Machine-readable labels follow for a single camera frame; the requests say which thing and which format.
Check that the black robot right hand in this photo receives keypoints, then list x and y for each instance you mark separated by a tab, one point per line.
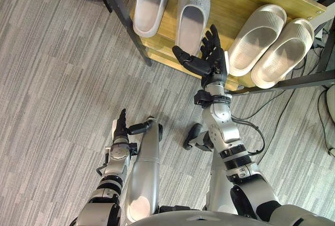
209	61

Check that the grey textured slipper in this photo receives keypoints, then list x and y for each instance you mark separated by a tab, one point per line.
192	19
150	6

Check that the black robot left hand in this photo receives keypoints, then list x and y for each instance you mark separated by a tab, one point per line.
121	129

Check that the white rounded floor device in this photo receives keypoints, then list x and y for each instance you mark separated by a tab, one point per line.
331	103

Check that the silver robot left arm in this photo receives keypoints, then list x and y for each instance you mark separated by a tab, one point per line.
115	158

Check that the dark robot right foot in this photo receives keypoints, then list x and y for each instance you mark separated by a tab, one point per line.
193	134

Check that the beige ribbed slipper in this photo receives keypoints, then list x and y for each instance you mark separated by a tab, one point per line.
281	58
255	43

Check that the silver robot right leg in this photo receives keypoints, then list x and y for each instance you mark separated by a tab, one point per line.
217	184

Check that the silver robot torso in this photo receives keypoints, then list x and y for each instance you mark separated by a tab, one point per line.
235	218

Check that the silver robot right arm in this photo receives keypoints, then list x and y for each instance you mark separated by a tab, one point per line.
225	131

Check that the silver robot leg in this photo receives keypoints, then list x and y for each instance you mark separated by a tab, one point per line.
217	184
146	165

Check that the silver robot left leg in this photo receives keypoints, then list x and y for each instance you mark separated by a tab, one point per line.
146	165

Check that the wooden shoe rack black frame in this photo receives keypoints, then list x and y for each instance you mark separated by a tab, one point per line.
230	1

